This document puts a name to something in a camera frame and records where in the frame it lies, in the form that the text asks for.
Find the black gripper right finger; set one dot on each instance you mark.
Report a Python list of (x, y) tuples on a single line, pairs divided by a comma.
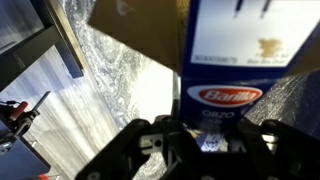
[(293, 150)]

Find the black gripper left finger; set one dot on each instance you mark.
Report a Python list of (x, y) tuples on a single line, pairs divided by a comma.
[(120, 150)]

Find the blue Barilla orzo box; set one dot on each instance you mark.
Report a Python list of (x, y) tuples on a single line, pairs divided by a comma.
[(226, 66)]

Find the red strip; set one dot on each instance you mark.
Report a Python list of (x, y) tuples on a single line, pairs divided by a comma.
[(41, 177)]

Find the blue board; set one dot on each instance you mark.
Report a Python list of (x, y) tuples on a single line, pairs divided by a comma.
[(20, 160)]

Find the tall black side panel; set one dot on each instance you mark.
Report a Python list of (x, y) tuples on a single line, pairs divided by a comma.
[(30, 53)]

